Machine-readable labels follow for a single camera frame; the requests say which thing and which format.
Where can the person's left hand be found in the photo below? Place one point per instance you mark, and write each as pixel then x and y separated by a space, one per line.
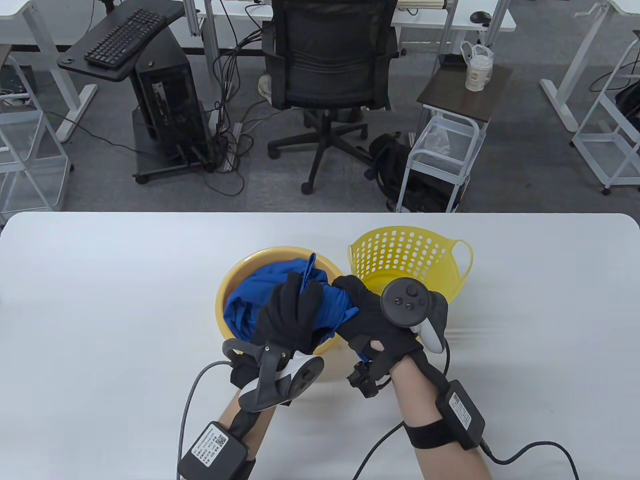
pixel 285 320

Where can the person's right hand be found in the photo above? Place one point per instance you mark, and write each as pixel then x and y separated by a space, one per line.
pixel 372 325

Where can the blue t-shirt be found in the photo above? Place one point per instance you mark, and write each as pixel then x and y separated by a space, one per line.
pixel 250 295

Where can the person's right forearm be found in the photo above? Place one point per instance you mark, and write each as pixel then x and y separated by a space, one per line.
pixel 415 395

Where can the person's left forearm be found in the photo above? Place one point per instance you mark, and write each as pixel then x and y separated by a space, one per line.
pixel 262 430

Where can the dark grey right controller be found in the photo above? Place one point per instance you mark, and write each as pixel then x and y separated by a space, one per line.
pixel 405 297

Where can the grey white left controller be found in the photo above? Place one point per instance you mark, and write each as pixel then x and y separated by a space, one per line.
pixel 295 375

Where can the yellow round basin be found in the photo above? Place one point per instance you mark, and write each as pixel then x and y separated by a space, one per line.
pixel 232 280

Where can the yellow perforated basket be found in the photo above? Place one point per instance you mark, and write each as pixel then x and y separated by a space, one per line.
pixel 445 282

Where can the slim black wrist box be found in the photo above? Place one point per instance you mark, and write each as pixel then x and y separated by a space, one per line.
pixel 460 412

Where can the black box with white label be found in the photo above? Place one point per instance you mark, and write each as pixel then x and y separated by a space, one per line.
pixel 210 450

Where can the black backpack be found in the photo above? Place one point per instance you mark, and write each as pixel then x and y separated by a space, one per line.
pixel 387 160

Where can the white power strip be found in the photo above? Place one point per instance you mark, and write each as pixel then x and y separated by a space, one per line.
pixel 232 155

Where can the white trolley cart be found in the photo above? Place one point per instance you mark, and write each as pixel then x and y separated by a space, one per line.
pixel 440 162

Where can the white round device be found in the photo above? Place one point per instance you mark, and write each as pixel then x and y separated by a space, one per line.
pixel 265 87

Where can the brown side table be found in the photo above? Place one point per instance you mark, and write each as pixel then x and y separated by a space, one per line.
pixel 450 95

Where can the black computer tower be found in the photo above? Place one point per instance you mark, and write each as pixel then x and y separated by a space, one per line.
pixel 170 95

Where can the black mesh office chair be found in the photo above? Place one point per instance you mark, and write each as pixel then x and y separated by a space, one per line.
pixel 325 55

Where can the white cup in plastic bag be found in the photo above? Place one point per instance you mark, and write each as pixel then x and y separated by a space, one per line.
pixel 477 75

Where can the black computer cart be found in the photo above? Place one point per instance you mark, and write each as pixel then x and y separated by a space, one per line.
pixel 100 72

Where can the black keyboard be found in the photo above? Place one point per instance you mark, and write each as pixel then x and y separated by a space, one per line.
pixel 125 37

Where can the beige rolled item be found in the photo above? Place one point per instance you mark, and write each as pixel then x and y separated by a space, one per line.
pixel 425 4

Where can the black computer mouse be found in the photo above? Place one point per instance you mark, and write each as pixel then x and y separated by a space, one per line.
pixel 480 16

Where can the black bag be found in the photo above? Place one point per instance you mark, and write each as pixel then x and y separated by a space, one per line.
pixel 631 105

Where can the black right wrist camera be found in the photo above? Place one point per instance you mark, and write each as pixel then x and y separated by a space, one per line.
pixel 365 382

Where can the white desk with aluminium frame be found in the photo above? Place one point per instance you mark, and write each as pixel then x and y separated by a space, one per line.
pixel 430 17

